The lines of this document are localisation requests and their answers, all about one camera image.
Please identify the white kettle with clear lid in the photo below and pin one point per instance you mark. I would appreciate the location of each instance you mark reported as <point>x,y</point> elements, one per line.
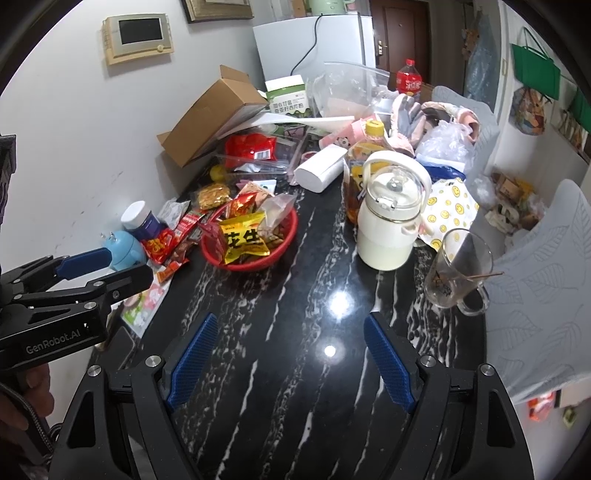
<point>383,240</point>

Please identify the large clear plastic bag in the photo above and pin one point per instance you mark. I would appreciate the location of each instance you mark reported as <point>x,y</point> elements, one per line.
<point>346,87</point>

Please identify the brown cardboard box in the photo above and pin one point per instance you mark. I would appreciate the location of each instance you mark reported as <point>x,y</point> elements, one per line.
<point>207,124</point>

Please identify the thin stir stick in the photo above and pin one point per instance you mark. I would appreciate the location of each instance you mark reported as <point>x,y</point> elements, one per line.
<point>485,276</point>

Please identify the green tote bag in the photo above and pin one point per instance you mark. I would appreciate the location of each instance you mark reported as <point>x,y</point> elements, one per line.
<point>535,69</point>
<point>582,108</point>

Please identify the orange object on floor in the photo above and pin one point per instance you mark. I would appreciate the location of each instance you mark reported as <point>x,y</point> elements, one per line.
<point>542,408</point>

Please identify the tea bottle with yellow cap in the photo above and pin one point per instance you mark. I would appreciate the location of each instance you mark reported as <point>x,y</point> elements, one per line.
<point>358,180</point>

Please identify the colourful patterned bag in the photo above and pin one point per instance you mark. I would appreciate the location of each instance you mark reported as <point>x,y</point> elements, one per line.
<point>528,113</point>

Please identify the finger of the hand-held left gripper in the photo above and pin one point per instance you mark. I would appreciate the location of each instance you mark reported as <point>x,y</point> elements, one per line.
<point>124,284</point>
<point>83,264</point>

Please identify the pink and green packet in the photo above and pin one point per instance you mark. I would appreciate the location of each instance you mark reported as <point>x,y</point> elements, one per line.
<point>143,307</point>

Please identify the gold snack packet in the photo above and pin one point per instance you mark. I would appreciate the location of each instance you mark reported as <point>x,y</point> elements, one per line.
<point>212,196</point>

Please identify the small orange snack packet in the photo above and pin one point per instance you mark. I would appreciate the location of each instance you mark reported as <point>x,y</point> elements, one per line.
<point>168,273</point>

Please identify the framed wall picture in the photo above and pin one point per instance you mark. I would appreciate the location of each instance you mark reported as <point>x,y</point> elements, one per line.
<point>217,9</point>

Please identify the red and yellow snack packet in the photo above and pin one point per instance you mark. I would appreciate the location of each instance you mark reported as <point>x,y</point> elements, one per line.
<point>159,247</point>

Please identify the crumpled white plastic bag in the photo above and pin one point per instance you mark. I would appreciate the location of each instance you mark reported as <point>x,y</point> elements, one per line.
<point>445,143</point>

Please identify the green and white carton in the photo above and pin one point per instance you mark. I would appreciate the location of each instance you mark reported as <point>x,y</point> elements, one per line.
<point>286,94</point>

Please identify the glass mug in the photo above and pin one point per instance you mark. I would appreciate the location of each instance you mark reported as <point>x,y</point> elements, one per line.
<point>455,272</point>

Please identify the red packet with white label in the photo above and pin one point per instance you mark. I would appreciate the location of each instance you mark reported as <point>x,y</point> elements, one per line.
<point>247,146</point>

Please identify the yellow lemon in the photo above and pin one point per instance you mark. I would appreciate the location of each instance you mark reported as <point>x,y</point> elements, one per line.
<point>218,173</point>

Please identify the brown snack packet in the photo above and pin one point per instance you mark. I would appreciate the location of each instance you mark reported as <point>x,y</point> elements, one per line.
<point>256,190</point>

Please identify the dark brown door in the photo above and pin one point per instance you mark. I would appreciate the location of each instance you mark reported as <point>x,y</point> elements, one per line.
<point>397,32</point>

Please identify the smiley print cloth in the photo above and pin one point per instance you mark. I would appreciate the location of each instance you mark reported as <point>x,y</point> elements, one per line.
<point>450,212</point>

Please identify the purple jar with white lid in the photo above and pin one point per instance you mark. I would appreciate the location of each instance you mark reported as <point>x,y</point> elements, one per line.
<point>136,217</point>

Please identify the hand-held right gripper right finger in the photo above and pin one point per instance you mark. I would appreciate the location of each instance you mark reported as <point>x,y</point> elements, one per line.
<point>390,364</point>

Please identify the yellow and black snack packet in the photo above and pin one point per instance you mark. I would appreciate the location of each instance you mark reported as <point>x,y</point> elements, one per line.
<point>242,242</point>

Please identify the light blue round device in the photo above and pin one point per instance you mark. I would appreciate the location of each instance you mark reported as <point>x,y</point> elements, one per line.
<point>124,249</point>

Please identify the brown snack bar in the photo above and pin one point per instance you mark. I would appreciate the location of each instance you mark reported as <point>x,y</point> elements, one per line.
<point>181,253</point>

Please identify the red plastic basket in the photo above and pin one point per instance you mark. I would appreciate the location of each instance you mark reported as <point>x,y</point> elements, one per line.
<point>272,258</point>

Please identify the light green appliance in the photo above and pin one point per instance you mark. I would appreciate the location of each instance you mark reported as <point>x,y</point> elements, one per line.
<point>330,5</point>

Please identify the clear plastic tray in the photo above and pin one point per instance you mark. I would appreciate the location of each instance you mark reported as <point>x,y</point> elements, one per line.
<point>286,150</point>

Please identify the red packet with gold character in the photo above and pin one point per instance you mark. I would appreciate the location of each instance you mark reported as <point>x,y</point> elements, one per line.
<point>242,204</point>

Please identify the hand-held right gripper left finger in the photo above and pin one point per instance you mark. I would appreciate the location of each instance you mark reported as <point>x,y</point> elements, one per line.
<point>191,364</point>

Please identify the pink white plush item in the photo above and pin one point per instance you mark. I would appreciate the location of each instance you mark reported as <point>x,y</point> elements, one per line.
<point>406,120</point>

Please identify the beige wall control panel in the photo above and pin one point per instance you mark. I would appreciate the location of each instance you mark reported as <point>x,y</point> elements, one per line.
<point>136,34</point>

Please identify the white fridge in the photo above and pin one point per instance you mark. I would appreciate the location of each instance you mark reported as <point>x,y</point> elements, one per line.
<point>286,46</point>

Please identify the small white sachet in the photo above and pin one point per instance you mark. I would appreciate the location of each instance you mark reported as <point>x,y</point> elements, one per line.
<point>170,213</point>

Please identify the red cola bottle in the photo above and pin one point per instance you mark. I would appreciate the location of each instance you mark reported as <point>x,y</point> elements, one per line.
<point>410,83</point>

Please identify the long white carton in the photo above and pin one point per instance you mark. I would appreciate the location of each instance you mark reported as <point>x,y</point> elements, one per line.
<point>323,122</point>

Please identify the person's left hand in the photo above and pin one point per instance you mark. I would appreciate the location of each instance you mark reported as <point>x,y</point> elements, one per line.
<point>32,387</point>

